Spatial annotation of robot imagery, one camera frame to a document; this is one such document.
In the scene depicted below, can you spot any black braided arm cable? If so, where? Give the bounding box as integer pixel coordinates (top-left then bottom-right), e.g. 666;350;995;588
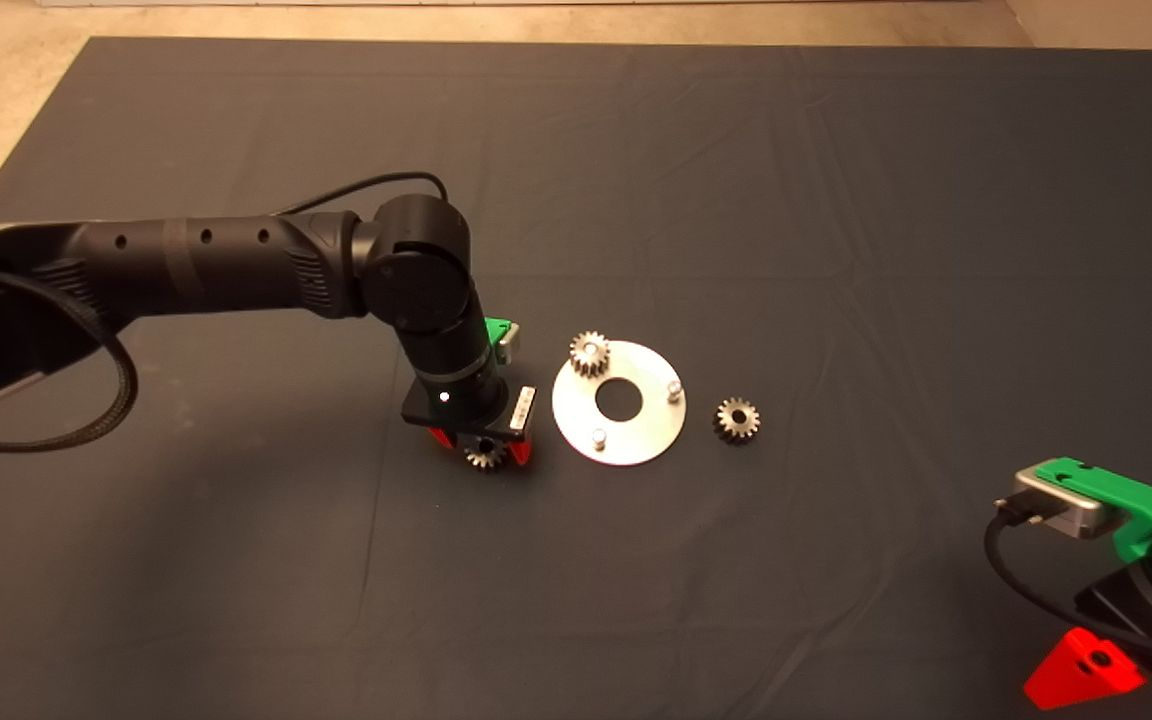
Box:
0;270;140;454

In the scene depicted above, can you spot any dark grey table cloth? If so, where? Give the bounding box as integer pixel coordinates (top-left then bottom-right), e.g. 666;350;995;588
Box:
0;37;1152;720

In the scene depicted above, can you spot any round metal carrier plate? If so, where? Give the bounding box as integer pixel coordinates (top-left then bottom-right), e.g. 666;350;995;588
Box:
551;340;687;467

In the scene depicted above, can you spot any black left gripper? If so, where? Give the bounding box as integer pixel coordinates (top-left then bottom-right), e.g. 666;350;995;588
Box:
401;358;537;467

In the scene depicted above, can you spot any small steel planetary gear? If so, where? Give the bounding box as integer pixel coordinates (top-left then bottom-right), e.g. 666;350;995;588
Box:
569;331;612;379
464;436;509;473
713;397;761;445

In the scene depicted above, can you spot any green right camera mount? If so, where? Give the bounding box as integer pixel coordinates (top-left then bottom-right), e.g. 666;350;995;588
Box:
1031;457;1152;563

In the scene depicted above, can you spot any black right camera cable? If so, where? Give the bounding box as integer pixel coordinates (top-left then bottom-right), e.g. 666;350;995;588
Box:
982;497;1152;666

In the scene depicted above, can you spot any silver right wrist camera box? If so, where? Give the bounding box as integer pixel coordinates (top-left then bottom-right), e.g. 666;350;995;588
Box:
1011;470;1132;541

